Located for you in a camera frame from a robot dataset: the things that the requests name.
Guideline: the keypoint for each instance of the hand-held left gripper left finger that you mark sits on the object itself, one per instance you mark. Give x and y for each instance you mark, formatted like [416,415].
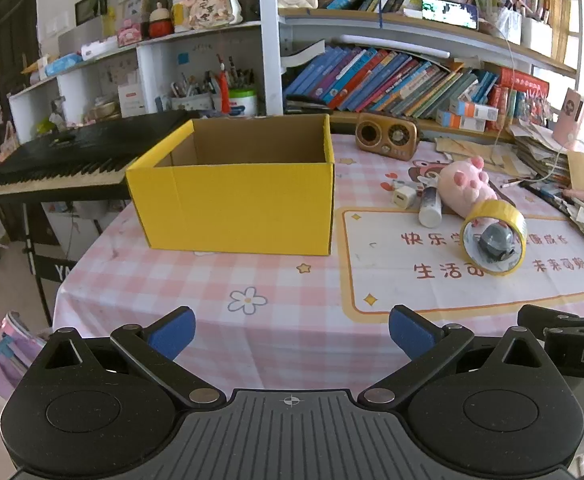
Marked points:
[174,332]

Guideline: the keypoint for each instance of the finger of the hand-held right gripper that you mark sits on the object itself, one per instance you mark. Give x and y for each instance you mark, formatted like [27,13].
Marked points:
[552,317]

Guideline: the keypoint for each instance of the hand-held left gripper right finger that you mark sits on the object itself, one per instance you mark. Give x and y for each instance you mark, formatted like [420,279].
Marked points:
[412,335]

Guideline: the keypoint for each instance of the yellow cardboard box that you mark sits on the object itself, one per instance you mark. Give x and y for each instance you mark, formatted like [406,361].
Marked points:
[232,210]

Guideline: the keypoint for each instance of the pink plush pig toy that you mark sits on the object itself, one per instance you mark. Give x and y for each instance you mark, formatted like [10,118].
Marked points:
[464,182]

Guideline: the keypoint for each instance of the pink checked cloth desktop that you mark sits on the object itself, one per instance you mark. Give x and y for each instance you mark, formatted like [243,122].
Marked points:
[272,285]

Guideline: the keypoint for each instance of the small grey toy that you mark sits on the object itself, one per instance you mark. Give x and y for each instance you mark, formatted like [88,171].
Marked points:
[497,240]

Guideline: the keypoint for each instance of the yellow tape roll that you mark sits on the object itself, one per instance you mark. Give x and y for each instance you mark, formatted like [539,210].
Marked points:
[502,210]

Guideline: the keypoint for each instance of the white glue bottle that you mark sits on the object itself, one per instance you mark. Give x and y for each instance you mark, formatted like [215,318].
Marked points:
[430,210]

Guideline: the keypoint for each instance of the white charger plug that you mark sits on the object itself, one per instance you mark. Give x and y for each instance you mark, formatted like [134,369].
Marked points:
[402,198]

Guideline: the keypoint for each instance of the black keyboard stand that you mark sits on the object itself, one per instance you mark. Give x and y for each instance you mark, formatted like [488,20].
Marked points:
[47,267]

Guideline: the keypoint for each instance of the pile of papers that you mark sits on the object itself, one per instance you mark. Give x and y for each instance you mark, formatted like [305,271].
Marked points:
[537,155]

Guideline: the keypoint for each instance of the purple backpack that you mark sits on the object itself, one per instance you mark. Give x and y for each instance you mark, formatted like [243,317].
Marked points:
[7,360]

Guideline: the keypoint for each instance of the brown retro radio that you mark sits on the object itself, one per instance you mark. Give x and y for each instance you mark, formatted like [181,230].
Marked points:
[387,135]

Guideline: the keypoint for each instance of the pink power bank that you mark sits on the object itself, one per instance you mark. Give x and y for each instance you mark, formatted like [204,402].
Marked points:
[569,115]

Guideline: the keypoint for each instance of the black electronic keyboard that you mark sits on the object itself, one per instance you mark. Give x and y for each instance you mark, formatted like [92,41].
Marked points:
[72,145]

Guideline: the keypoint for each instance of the orange white small box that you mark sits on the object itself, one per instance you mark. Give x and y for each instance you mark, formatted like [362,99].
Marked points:
[474,109]
[459,121]

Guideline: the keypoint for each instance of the red boxed book set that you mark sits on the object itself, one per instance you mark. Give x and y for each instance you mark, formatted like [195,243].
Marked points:
[524,92]

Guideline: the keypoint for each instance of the pen holder with pens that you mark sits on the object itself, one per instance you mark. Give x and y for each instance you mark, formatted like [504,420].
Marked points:
[192,101]

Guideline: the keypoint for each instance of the white carton red label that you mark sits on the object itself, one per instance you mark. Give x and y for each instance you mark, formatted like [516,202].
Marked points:
[131,100]

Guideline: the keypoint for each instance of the white jar green lid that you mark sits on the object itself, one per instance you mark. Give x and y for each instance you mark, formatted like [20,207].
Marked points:
[242,105]

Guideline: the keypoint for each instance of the row of blue spine books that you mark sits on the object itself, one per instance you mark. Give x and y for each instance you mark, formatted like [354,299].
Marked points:
[372,80]

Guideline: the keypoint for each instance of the white shelf unit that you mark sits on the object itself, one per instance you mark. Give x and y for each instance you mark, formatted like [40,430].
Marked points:
[149,67]

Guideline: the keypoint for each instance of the white storage box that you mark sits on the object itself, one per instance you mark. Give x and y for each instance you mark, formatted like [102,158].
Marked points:
[537,32]

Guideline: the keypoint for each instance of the blue tissue pack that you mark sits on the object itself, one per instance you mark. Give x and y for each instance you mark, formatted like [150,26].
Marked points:
[64,64]

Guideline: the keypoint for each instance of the white tissue pack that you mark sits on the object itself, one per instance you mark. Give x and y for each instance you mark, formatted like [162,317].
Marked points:
[99,47]

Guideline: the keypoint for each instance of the small pink box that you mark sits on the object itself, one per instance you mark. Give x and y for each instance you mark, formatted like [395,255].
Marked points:
[129,36]

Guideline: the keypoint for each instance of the thick lying book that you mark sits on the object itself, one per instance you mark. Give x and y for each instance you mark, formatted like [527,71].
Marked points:
[302,55]

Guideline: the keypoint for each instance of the red round doll figurine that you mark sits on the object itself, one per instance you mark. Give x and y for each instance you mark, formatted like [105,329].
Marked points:
[160,25]

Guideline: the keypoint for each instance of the grey box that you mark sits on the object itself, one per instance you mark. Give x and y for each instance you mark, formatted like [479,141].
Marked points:
[79,35]

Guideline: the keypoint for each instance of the smartphone with lit screen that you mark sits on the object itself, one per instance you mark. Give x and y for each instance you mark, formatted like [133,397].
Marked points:
[449,12]

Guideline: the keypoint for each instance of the wooden bookshelf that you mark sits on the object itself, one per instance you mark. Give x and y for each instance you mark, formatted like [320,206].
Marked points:
[352,16]

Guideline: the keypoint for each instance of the dark photo frame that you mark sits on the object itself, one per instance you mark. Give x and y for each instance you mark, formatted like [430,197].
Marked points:
[89,7]

